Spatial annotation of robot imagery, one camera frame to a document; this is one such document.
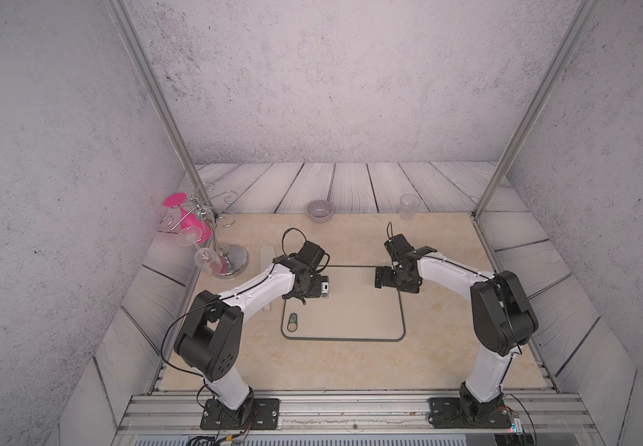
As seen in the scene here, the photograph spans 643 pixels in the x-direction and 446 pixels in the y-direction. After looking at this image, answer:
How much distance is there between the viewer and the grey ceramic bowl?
47.0 inches

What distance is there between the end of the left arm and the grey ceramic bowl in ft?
1.30

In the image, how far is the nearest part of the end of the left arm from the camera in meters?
0.65
